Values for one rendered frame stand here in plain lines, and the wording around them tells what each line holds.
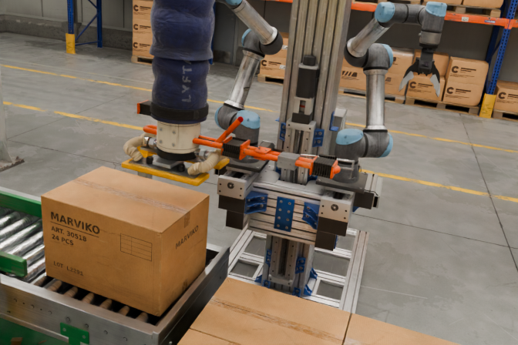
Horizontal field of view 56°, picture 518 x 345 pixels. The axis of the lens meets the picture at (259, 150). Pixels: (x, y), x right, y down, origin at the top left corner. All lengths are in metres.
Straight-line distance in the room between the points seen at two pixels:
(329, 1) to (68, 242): 1.57
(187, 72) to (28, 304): 1.20
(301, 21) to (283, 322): 1.36
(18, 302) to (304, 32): 1.74
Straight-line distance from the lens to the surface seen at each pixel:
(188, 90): 1.82
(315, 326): 2.19
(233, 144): 1.85
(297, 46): 2.39
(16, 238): 2.79
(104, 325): 2.13
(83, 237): 2.19
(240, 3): 2.18
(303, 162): 1.77
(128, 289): 2.17
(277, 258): 2.70
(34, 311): 2.34
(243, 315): 2.19
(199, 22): 1.78
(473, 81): 8.98
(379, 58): 2.36
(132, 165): 1.96
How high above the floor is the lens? 1.91
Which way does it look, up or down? 20 degrees down
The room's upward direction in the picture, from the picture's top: 6 degrees clockwise
